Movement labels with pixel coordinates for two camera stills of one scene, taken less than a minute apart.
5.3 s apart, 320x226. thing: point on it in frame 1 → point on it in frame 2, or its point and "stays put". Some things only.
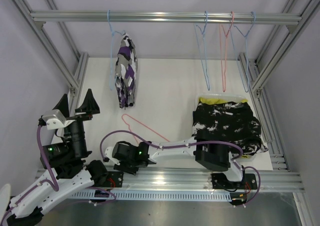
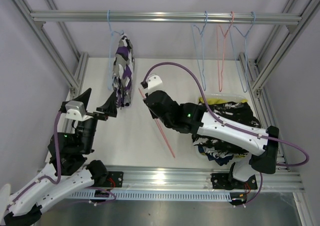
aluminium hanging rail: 39,17 stays put
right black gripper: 122,167 → 153,115
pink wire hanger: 129,128 → 161,130
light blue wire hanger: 235,55 stays put
